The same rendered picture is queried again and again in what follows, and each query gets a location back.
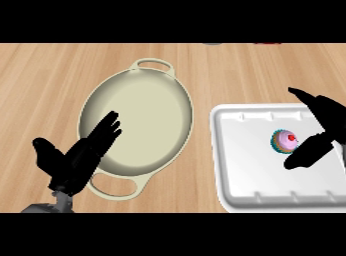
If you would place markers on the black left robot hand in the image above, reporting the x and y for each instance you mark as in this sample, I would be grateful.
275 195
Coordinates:
77 160

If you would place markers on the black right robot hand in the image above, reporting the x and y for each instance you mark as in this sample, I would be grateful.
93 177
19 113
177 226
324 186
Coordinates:
335 123

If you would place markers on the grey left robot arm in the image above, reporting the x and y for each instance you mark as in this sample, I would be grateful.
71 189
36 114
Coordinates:
50 205

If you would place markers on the pink frosted cupcake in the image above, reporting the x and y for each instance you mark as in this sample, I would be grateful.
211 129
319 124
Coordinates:
284 141

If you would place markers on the cream oval pot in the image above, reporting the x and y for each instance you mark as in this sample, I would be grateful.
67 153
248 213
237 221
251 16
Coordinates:
136 128

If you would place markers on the white tray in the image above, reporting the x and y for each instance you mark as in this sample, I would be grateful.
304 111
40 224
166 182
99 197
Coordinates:
259 166

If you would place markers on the red object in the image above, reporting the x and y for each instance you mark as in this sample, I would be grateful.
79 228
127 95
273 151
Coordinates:
268 43

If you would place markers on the grey object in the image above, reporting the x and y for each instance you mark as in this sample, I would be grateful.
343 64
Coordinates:
211 43

